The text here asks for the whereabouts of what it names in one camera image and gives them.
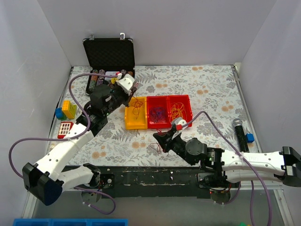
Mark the red plastic bin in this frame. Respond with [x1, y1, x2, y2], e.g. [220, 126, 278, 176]
[147, 96, 169, 129]
[167, 95, 193, 127]

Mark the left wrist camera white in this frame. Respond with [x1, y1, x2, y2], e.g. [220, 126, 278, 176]
[117, 73, 136, 95]

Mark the right red plastic bin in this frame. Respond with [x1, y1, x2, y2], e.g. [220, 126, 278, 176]
[167, 95, 193, 127]

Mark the small blue brick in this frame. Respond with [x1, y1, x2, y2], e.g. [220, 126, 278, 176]
[245, 133, 255, 143]

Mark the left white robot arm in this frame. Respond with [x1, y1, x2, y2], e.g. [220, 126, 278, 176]
[22, 84, 137, 206]

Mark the middle red plastic bin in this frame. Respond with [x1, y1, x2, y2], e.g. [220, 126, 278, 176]
[147, 96, 169, 129]

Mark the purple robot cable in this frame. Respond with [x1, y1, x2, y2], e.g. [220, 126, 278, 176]
[8, 73, 120, 215]
[184, 111, 273, 226]

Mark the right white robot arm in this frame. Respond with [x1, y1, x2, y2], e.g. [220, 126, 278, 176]
[153, 131, 301, 187]

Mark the black microphone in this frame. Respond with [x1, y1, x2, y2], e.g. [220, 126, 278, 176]
[232, 118, 249, 153]

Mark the yellow cable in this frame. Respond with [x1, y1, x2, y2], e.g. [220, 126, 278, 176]
[169, 100, 189, 122]

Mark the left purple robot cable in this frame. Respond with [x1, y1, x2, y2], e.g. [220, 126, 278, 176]
[8, 73, 120, 215]

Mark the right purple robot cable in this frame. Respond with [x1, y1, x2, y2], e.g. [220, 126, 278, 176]
[184, 111, 273, 226]

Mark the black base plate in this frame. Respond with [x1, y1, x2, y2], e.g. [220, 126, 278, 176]
[72, 162, 242, 200]

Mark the red white toy brick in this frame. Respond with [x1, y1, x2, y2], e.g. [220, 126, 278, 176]
[57, 121, 73, 139]

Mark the yellow green blue brick stack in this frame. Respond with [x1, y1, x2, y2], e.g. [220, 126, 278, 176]
[55, 100, 77, 121]

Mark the blue tray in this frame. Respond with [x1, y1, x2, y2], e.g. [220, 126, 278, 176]
[13, 218, 128, 226]

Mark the black poker chip case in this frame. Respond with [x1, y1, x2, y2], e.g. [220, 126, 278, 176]
[82, 32, 135, 95]

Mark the yellow plastic bin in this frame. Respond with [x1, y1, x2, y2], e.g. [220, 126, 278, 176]
[124, 97, 148, 130]

